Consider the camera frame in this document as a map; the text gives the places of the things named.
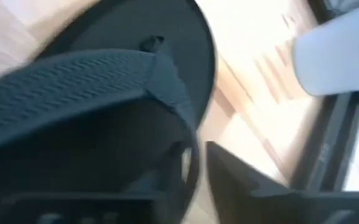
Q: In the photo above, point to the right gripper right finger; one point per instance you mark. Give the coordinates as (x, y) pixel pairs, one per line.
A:
(229, 186)

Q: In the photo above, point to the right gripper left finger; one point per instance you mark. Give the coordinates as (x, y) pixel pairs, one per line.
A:
(173, 174)

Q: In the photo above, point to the black flip-flop with label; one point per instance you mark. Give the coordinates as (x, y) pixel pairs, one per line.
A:
(73, 81)

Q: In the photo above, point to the white cup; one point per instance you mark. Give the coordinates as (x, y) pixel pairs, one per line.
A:
(328, 53)

